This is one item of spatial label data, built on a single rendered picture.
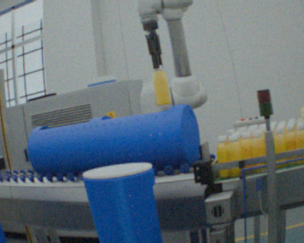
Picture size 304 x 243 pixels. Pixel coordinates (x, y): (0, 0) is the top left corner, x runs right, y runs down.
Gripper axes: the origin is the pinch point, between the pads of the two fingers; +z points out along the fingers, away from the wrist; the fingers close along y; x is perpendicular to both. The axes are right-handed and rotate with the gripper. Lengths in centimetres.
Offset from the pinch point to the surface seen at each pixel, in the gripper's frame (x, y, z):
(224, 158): 28, 14, 46
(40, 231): -88, 9, 83
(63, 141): -50, 13, 29
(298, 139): 67, 17, 43
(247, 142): 39, 14, 41
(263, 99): 53, 39, 22
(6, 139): -131, -30, 27
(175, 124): 7.7, 12.6, 28.4
